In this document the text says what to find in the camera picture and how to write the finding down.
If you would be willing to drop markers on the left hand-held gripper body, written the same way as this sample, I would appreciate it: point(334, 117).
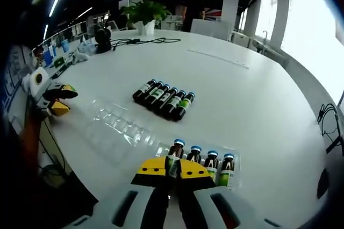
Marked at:
point(39, 81)

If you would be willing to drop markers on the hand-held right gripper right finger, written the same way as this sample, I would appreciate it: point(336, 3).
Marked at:
point(207, 199)

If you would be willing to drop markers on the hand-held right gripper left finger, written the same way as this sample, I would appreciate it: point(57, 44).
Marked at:
point(137, 199)

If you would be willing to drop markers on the clear plastic box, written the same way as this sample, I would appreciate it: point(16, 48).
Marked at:
point(121, 129)

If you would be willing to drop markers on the row of medicine bottles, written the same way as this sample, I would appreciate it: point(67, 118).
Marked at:
point(164, 100)

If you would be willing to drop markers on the blue box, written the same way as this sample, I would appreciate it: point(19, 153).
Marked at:
point(65, 45)
point(48, 55)

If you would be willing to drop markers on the small green box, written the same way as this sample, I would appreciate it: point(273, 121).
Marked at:
point(59, 62)

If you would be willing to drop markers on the black marker pen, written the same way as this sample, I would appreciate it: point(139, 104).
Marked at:
point(61, 71)

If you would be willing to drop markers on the white cloth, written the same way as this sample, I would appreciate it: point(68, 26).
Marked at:
point(80, 57)

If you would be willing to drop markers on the clear plastic bag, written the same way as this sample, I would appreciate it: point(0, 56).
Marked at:
point(88, 46)

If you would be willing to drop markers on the black round device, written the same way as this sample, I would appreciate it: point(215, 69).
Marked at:
point(103, 41)

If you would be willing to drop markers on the potted plant white pot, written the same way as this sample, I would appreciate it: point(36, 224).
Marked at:
point(145, 12)

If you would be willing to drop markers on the black oval object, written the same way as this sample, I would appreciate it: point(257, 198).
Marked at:
point(323, 183)

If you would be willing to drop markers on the white flat strip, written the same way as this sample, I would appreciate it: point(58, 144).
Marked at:
point(217, 57)

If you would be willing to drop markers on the white low cabinet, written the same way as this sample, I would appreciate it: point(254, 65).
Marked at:
point(211, 30)

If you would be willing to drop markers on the metal faucet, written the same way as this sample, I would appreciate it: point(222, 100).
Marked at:
point(265, 35)

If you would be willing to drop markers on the white pillar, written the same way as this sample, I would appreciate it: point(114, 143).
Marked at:
point(230, 8)

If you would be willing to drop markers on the wall poster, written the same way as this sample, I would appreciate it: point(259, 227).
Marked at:
point(14, 78)

